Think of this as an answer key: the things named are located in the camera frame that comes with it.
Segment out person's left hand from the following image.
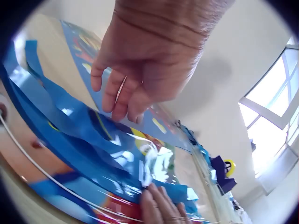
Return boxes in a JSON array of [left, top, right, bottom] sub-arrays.
[[91, 0, 237, 123]]

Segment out person's right hand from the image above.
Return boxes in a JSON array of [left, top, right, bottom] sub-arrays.
[[140, 183, 195, 224]]

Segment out person's left little finger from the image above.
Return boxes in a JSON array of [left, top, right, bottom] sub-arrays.
[[91, 63, 105, 93]]

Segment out person's left ring finger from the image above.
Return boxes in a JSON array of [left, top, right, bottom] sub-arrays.
[[102, 70, 127, 114]]

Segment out person's left middle finger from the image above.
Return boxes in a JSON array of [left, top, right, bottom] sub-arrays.
[[111, 92, 132, 122]]

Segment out person's left index finger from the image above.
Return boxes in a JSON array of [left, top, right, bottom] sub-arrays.
[[127, 101, 146, 123]]

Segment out person's right fingers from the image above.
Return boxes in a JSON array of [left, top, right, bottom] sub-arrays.
[[140, 183, 187, 224]]

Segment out shiny blue printed foil bag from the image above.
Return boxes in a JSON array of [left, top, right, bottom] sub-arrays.
[[5, 65, 199, 220]]

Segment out flat blue printed paper bag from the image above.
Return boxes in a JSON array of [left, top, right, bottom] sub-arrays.
[[60, 20, 194, 152]]

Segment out heap of blue scraps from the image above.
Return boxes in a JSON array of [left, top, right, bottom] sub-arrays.
[[174, 120, 212, 161]]

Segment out blue paper strip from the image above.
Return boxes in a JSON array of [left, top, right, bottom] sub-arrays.
[[23, 40, 47, 87]]

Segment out dark blue box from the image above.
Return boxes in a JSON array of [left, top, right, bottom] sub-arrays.
[[211, 155, 235, 194]]

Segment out yellow tape roll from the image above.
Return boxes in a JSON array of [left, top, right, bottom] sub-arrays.
[[223, 159, 237, 177]]

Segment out window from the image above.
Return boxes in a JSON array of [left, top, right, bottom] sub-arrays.
[[238, 37, 299, 196]]

